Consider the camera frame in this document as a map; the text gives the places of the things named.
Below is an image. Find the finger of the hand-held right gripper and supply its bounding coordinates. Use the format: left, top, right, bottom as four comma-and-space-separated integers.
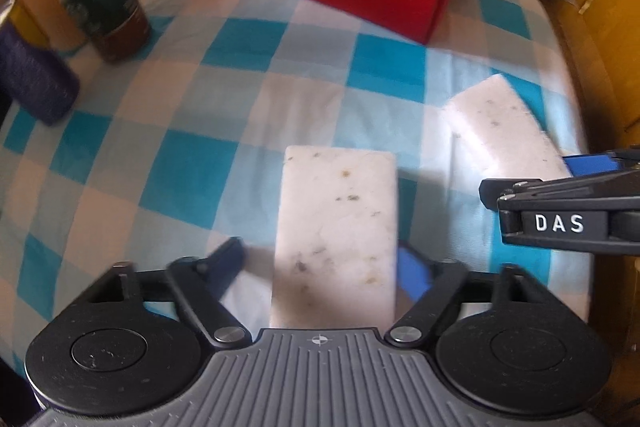
564, 148, 640, 178
479, 169, 640, 210

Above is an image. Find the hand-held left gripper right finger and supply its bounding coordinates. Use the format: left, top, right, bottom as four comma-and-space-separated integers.
385, 247, 553, 350

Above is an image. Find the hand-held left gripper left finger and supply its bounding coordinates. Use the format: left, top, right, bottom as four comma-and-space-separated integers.
87, 237, 252, 350

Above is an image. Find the white speckled sponge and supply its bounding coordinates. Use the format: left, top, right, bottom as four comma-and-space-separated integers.
442, 74, 572, 182
269, 146, 400, 329

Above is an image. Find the blue checked tablecloth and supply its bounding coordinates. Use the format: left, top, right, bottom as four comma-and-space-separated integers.
0, 0, 596, 413

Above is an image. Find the wooden wardrobe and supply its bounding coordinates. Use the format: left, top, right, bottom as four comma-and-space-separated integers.
547, 0, 640, 358

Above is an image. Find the purple can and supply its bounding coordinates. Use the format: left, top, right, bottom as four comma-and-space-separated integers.
0, 0, 81, 126

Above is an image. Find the dark green can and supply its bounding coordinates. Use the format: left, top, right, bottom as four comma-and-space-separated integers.
55, 0, 152, 64

